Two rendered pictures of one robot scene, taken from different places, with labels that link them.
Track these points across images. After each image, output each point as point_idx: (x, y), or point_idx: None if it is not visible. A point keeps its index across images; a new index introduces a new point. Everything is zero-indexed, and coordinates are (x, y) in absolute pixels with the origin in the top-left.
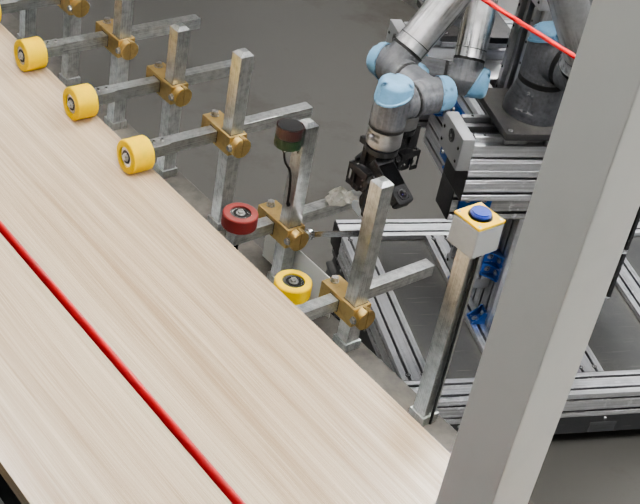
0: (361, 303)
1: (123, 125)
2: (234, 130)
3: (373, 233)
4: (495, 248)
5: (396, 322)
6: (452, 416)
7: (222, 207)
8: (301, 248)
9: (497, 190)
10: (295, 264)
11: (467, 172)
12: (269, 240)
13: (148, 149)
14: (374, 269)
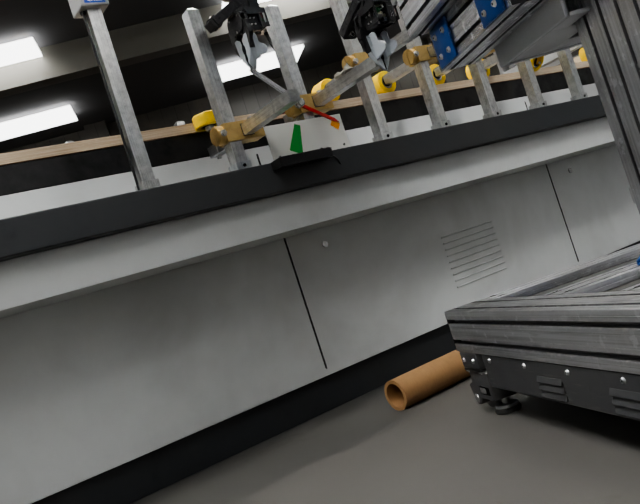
0: (220, 124)
1: (490, 115)
2: (348, 53)
3: (195, 56)
4: (79, 3)
5: (590, 263)
6: (475, 339)
7: (370, 122)
8: (292, 114)
9: (417, 7)
10: (310, 134)
11: (397, 1)
12: (339, 129)
13: (318, 84)
14: (212, 90)
